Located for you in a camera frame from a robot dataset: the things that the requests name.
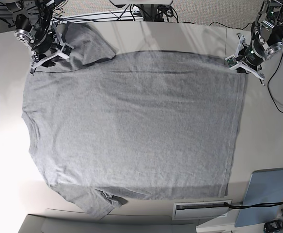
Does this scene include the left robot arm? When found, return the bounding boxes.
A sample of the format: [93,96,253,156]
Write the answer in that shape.
[235,0,283,82]

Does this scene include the black device lower right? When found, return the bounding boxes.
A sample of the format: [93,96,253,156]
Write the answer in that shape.
[263,219,283,233]

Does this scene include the grey T-shirt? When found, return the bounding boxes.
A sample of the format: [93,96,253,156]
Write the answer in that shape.
[22,23,246,219]

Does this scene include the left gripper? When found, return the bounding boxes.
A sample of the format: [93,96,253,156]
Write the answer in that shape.
[236,33,266,85]

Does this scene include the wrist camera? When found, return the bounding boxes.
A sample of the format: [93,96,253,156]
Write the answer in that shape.
[62,44,74,57]
[225,54,238,70]

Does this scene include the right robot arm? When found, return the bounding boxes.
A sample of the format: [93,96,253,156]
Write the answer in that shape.
[6,0,74,75]

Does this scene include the black laptop cable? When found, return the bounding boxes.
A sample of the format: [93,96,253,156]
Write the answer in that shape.
[225,200,283,210]

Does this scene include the grey laptop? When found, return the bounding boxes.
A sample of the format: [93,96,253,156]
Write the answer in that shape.
[235,168,283,228]

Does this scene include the table cable grommet box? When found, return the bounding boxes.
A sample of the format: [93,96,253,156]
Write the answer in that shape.
[172,200,232,221]

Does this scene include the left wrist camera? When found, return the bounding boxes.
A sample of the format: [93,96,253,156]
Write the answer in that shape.
[225,54,238,70]

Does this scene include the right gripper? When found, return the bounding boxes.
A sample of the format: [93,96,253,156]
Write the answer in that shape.
[30,23,71,75]

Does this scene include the black cable on table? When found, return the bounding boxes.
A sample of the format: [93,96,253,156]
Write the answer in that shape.
[209,20,283,113]

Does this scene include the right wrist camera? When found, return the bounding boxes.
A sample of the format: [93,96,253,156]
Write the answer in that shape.
[62,44,74,57]

